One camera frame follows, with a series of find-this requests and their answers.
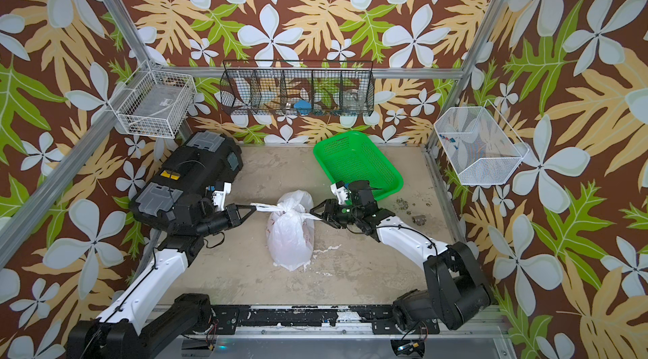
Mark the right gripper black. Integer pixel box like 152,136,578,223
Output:
309,199,365,229

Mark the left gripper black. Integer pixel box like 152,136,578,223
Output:
196,204,257,239

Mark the white plastic bag red print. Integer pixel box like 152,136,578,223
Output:
253,190,318,271

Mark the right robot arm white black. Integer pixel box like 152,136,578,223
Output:
309,180,494,331

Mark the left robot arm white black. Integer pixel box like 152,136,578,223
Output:
67,194,256,358

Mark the green plastic basket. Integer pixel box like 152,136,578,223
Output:
313,131,404,200

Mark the blue object in basket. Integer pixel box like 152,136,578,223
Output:
294,100,312,115

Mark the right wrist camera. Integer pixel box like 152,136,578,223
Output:
330,181,349,205

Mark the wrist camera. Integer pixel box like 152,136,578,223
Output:
330,181,349,205
211,181,231,212

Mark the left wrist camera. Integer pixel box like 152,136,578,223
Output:
211,181,231,212

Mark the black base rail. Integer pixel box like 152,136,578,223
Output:
212,304,439,335

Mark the black wire basket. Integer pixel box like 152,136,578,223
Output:
218,60,376,116

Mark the white wire basket left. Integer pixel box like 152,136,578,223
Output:
110,61,197,139

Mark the white wire basket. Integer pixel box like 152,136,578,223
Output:
110,61,197,139
434,101,530,187

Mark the white wire basket right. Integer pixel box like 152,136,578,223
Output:
434,101,530,187

